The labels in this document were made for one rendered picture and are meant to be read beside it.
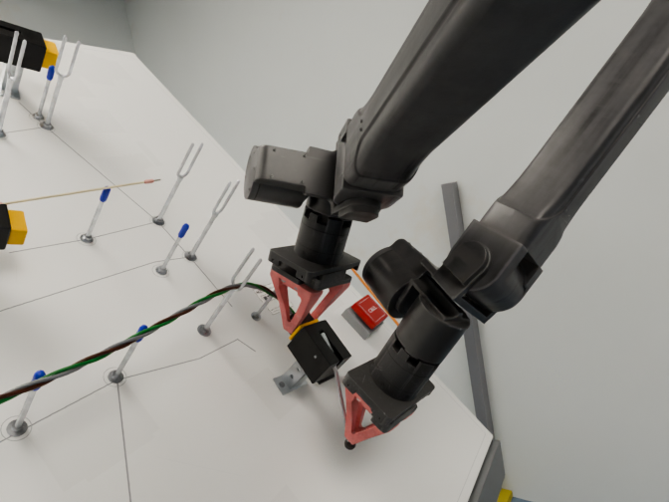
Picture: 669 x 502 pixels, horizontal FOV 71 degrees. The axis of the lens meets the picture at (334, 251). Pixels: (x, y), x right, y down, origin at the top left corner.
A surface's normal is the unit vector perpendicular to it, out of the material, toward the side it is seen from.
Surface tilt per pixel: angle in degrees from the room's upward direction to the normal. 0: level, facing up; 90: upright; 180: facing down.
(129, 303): 51
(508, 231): 56
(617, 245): 90
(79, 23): 90
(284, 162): 77
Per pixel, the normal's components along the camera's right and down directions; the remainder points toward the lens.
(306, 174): 0.31, -0.15
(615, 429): -0.59, 0.22
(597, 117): -0.55, -0.36
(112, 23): 0.79, -0.06
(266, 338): 0.55, -0.67
